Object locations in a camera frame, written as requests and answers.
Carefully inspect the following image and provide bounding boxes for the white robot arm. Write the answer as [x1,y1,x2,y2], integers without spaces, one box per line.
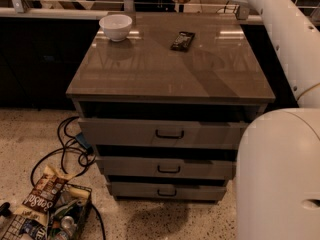
[231,0,320,240]

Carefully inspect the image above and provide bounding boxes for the white ceramic bowl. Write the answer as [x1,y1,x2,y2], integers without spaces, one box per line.
[99,14,132,42]

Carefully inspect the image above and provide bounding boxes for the silver can in basket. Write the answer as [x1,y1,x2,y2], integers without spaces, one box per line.
[60,216,76,237]

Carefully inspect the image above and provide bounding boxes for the dark snack bar wrapper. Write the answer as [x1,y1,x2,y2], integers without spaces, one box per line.
[170,31,195,52]

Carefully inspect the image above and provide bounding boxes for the grey drawer cabinet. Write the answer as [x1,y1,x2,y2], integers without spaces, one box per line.
[67,13,275,187]

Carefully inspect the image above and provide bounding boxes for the top grey drawer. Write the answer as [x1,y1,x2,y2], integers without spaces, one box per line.
[78,118,247,149]

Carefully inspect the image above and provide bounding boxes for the grey drawer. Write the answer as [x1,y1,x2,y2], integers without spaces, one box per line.
[78,118,247,149]
[108,182,227,202]
[96,156,234,180]

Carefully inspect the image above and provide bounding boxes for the middle grey drawer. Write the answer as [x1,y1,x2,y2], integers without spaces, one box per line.
[96,156,234,180]

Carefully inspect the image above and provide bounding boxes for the blue plug box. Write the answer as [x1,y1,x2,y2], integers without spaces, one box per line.
[75,133,93,154]

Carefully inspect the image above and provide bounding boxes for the bottom grey drawer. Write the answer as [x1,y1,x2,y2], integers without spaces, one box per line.
[108,182,227,202]

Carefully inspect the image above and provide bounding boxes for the brown chip bag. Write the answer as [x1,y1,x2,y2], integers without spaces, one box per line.
[14,165,75,226]

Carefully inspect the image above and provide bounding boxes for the black cable behind cabinet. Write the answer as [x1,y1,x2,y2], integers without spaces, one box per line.
[216,2,239,15]

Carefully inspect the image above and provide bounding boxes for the metal railing frame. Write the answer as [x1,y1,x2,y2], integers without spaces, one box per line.
[0,0,320,27]

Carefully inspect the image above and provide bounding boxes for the black floor cable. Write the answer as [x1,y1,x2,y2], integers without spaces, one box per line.
[29,115,107,240]

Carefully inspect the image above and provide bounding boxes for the black wire basket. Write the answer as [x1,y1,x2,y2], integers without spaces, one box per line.
[1,184,92,240]

